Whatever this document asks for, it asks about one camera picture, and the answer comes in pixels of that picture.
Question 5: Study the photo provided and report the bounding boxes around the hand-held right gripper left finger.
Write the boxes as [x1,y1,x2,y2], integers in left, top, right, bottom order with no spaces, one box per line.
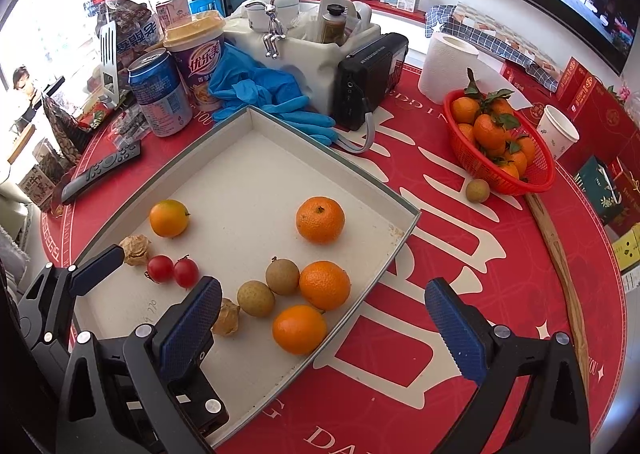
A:
[56,275,223,454]

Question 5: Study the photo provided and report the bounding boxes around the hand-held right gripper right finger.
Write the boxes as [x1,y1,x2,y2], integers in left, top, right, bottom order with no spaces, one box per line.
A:
[424,277,593,454]

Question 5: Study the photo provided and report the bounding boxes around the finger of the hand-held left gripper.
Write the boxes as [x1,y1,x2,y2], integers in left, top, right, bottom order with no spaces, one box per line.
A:
[17,244,126,342]
[167,364,231,437]

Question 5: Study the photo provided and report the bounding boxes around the dry husked physalis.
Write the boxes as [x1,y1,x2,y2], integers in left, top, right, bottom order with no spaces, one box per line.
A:
[119,235,152,267]
[211,298,242,337]

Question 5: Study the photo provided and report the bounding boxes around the red cherry tomato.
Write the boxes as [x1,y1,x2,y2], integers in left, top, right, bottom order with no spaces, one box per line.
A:
[173,256,200,289]
[146,255,175,285]

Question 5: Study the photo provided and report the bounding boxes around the brown longan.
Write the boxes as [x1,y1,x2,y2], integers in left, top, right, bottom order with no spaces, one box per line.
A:
[465,179,490,204]
[265,256,301,296]
[236,280,276,318]

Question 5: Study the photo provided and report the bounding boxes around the smooth small orange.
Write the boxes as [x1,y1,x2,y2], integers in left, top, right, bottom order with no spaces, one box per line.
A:
[272,305,328,356]
[149,200,191,239]

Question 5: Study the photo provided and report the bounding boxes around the bumpy tangerine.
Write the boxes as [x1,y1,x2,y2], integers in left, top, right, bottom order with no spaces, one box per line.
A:
[299,260,352,311]
[295,196,346,245]

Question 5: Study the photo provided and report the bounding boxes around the grey shallow cardboard box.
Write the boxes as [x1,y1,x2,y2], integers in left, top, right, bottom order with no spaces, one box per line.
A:
[70,105,422,450]

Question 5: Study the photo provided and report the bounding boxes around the red printed tablecloth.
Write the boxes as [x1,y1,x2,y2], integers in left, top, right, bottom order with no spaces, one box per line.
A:
[40,61,628,454]

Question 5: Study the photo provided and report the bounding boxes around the black remote control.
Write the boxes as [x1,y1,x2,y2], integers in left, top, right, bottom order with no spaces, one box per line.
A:
[60,140,142,205]

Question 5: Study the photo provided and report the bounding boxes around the brown snack box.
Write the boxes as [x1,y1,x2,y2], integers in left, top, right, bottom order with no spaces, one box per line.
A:
[17,154,66,212]

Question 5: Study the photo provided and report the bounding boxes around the wooden back scratcher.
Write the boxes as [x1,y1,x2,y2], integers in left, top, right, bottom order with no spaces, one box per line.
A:
[524,191,591,395]

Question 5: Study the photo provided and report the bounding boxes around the dark snack packet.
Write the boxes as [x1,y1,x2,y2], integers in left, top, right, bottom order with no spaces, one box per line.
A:
[42,94,91,165]

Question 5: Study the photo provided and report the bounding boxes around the clear wrapped snack packets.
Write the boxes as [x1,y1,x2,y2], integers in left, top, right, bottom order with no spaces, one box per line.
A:
[107,109,151,142]

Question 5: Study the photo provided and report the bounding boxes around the red plastic basket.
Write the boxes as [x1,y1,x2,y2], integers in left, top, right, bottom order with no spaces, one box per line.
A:
[443,89,557,196]

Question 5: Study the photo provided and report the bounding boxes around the blue drink can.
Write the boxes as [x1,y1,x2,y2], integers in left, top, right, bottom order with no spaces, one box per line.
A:
[128,48,193,137]

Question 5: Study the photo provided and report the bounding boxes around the yellow cardboard box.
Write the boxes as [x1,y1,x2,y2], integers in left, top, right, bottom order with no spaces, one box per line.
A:
[611,224,640,275]

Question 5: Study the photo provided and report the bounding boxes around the dark green gift bag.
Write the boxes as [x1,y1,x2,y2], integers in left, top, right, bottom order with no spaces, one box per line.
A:
[575,156,640,227]

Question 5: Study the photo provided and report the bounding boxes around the pile of leafy tangerines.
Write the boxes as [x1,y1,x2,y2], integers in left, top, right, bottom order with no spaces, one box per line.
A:
[450,68,538,182]

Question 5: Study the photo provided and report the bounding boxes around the white slotted rack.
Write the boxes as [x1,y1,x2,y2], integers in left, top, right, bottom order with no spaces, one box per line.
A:
[98,21,126,102]

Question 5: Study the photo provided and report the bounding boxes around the floral paper cup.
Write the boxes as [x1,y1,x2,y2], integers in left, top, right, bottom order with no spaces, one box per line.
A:
[536,104,581,161]

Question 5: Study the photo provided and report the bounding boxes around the purple milk tea cup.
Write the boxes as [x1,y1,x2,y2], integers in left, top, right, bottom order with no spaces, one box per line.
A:
[163,10,227,111]

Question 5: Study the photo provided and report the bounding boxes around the printed snack bag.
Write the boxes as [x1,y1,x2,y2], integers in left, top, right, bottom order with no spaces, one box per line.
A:
[85,0,166,70]

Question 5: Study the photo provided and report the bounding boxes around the blue rubber gloves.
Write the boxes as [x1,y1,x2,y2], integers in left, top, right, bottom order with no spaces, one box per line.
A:
[206,41,337,147]

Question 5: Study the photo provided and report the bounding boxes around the paper towel roll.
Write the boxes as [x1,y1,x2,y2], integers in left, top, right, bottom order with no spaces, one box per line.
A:
[417,32,481,105]

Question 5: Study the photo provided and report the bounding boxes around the stack of red gift boxes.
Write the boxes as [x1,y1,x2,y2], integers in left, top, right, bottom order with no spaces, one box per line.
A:
[500,56,640,185]

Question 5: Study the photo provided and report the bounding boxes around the small pink carton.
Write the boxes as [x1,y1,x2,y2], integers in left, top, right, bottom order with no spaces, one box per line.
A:
[156,0,190,30]

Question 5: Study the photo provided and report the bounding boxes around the black portable radio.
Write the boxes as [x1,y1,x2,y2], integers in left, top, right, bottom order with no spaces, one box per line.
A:
[332,32,410,155]

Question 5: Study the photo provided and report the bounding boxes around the silver hanging figurine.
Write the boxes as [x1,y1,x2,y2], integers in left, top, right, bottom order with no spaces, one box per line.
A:
[245,0,287,60]

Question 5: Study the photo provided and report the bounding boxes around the white storage caddy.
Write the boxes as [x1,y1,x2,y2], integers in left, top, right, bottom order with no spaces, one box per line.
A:
[222,16,382,117]

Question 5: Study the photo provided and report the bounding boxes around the checkered cloth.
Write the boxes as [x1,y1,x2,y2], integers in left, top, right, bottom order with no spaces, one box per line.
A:
[425,4,561,92]

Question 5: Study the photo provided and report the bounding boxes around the white lidded pot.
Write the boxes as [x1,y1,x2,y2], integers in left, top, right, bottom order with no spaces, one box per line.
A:
[245,0,301,32]

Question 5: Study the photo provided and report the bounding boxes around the brown bottle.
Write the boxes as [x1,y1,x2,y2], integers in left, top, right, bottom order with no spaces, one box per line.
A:
[320,4,348,46]

